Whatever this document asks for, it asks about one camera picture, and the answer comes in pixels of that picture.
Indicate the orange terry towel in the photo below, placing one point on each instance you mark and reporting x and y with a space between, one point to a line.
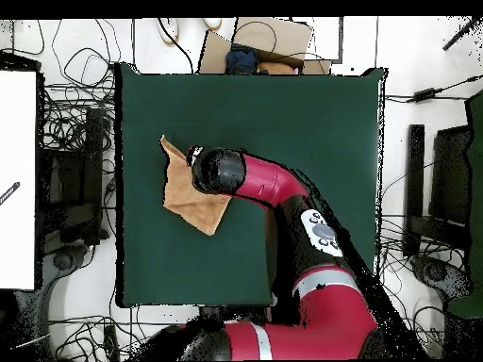
188 203

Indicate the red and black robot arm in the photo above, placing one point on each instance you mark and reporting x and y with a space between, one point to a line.
271 181

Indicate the dark green table cloth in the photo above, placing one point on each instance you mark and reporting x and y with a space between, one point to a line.
169 113

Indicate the black equipment stand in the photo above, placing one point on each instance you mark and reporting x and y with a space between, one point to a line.
90 169

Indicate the dark blue garment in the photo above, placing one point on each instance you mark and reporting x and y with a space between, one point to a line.
241 60

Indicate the orange garment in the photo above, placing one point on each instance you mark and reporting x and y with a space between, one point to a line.
275 68

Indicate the white shoe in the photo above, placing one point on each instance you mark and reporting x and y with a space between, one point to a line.
212 23
168 30

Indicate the brown cardboard box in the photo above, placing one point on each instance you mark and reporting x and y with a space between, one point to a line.
271 37

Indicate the white board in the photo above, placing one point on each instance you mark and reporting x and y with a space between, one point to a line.
17 169

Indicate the black marker pen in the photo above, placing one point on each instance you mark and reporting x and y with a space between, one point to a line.
9 193

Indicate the black upright bar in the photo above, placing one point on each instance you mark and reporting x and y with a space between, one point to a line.
414 169

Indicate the black power adapter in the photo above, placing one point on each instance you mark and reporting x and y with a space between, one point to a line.
424 94

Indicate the dark green fabric panel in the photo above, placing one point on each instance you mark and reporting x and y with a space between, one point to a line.
476 188

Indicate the black tripod leg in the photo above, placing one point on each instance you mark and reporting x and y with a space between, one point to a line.
460 36

